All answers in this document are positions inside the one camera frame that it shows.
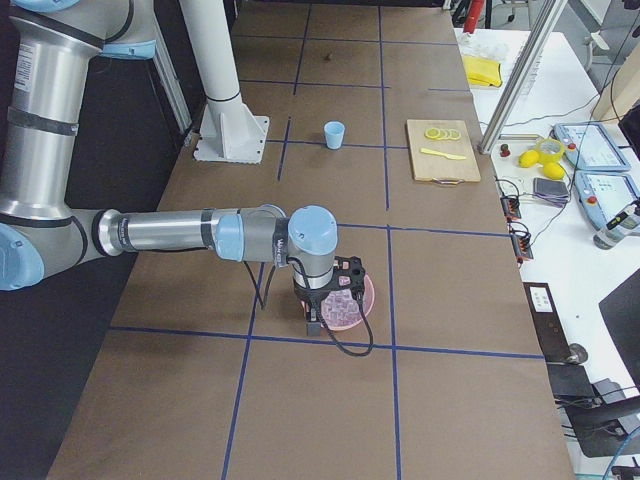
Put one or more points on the yellow plastic knife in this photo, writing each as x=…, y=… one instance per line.
x=449, y=156

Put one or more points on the purple grey cloth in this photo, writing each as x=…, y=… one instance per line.
x=552, y=191

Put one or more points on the clear ice cubes pile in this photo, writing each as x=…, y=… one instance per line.
x=340, y=311

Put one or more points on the wooden cutting board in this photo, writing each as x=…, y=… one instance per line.
x=434, y=169

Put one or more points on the yellow lemon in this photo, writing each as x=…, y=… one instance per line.
x=528, y=159
x=553, y=171

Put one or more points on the white mounting pillar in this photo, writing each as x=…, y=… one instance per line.
x=229, y=131

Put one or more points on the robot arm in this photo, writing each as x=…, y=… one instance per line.
x=126, y=157

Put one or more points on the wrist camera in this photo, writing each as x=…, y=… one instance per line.
x=350, y=274

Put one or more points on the light blue cup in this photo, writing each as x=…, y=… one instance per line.
x=334, y=134

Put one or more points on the pink bowl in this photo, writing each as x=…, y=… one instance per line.
x=369, y=299

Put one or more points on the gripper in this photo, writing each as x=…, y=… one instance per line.
x=309, y=298

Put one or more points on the yellow cloth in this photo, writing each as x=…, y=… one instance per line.
x=482, y=72

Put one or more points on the black power strip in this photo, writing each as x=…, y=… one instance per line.
x=519, y=234

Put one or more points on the aluminium frame post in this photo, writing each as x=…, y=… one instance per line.
x=536, y=41

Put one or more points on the teach pendant tablet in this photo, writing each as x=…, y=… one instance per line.
x=603, y=194
x=589, y=147

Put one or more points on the yellow tape roll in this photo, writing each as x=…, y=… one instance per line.
x=550, y=150

